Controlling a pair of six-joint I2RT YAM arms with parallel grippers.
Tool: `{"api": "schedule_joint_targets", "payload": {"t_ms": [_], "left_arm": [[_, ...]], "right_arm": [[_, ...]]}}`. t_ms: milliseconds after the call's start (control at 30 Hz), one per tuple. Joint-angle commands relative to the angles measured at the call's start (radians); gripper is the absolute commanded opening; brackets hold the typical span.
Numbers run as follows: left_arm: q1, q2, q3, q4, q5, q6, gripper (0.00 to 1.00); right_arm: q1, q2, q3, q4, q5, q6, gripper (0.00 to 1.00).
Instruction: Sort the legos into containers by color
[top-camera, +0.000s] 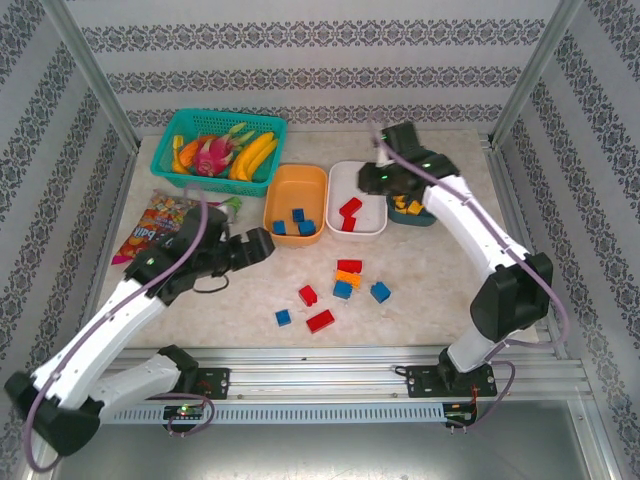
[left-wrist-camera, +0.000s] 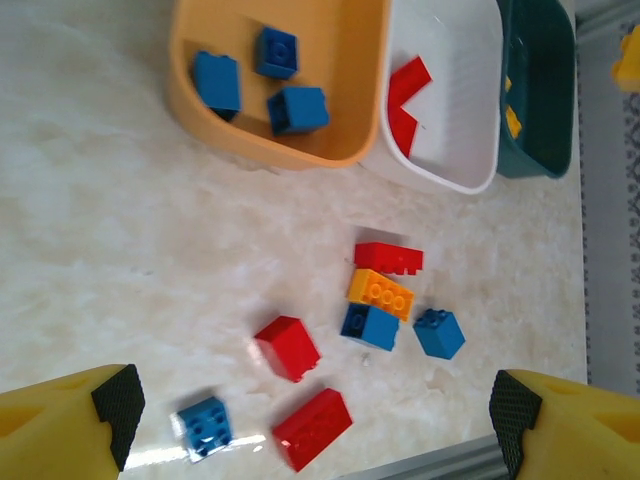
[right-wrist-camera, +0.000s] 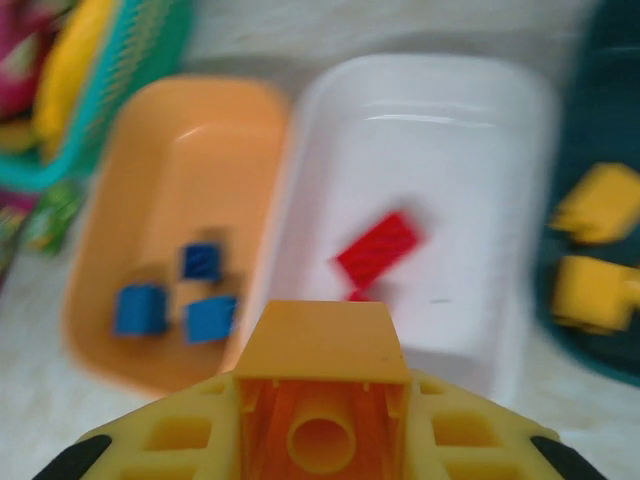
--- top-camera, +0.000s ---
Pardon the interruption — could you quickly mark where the dark green plastic bin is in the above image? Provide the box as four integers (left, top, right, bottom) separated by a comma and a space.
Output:
387, 192, 437, 229

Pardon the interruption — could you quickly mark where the white plastic bin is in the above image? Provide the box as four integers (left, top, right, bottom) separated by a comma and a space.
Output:
325, 159, 389, 243

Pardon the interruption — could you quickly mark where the colourful snack bag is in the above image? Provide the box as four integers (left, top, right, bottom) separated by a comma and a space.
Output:
110, 188, 225, 267

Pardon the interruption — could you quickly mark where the yellow toy fruit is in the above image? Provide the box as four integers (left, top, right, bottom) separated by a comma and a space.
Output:
169, 133, 191, 175

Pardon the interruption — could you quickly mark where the pink toy dragon fruit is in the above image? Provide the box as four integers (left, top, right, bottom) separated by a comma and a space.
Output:
192, 122, 256, 177

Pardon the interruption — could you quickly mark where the orange toy mango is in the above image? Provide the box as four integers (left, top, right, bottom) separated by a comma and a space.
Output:
178, 139, 201, 169

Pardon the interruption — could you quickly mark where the orange plastic bin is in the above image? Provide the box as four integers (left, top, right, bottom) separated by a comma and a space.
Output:
263, 164, 329, 247

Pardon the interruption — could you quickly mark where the yellow toy banana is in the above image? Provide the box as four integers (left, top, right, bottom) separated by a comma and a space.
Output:
239, 138, 280, 182
228, 130, 276, 180

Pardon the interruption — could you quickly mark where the teal plastic basket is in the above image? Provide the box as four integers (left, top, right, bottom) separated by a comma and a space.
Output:
151, 108, 289, 199

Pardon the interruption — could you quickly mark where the thin black cable loop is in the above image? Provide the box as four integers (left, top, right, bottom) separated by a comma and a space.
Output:
192, 273, 230, 295

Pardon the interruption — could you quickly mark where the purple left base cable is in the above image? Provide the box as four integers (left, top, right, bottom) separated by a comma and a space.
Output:
167, 392, 216, 439

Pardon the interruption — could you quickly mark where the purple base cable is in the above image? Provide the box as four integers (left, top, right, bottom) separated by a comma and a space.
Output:
464, 359, 518, 434
167, 392, 216, 439

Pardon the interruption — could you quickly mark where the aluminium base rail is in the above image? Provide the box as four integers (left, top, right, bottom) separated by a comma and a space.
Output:
107, 344, 586, 401

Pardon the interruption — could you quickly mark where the aluminium frame post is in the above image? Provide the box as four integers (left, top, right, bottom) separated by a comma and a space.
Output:
489, 0, 584, 147
42, 0, 141, 151

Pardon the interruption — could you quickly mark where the slotted grey cable duct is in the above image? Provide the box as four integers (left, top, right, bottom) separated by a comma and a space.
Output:
102, 402, 446, 426

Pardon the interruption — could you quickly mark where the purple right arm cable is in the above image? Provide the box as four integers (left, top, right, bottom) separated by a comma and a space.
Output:
368, 117, 571, 351

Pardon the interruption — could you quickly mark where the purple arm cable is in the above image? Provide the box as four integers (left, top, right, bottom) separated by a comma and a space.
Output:
24, 183, 210, 472
368, 117, 571, 351

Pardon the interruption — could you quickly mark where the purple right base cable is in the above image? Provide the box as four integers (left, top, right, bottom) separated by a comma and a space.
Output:
464, 359, 518, 434

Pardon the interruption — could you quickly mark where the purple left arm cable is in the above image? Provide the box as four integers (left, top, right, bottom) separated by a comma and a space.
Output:
24, 183, 210, 472

